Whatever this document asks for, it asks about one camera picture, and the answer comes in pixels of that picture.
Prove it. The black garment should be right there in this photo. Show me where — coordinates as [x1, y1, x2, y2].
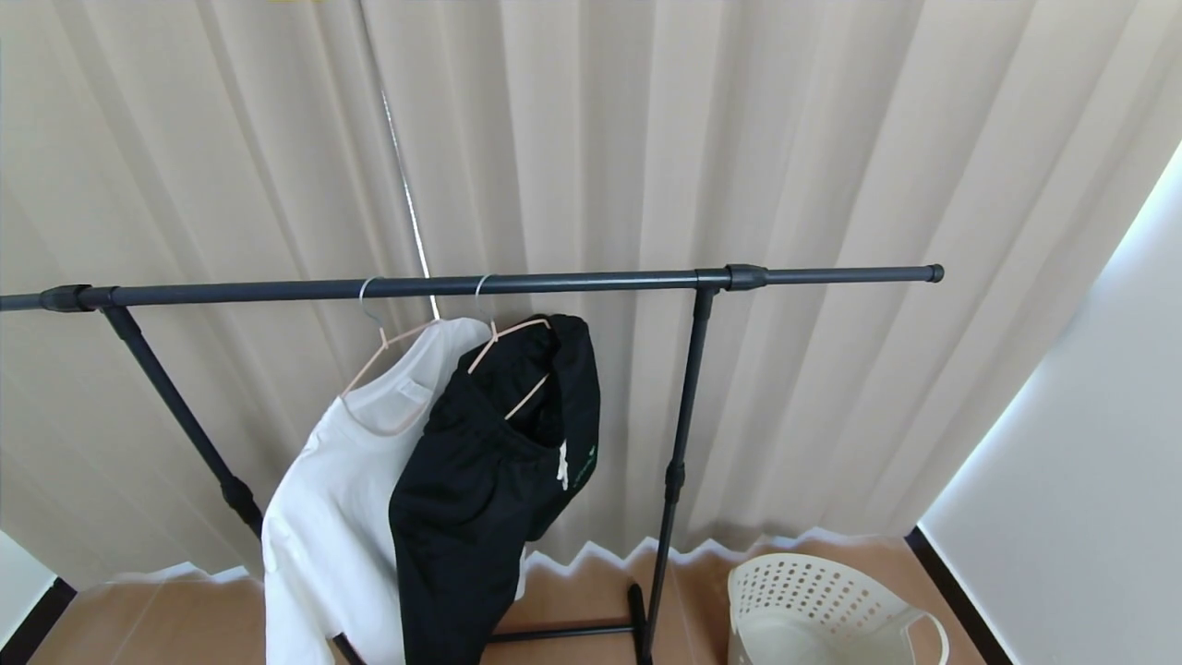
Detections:
[388, 314, 602, 665]

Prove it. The black clothes rack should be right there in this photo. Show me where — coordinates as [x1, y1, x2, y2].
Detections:
[0, 263, 947, 665]

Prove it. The white printed t-shirt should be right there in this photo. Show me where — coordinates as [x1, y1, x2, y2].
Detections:
[261, 317, 527, 665]

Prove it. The beige curtain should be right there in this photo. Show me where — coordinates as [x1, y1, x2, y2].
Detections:
[0, 0, 1182, 592]

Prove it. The pink clothes hanger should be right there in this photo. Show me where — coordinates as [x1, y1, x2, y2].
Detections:
[466, 273, 553, 421]
[340, 275, 444, 437]

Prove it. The white laundry basket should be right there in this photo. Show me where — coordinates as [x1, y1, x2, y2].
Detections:
[727, 552, 951, 665]

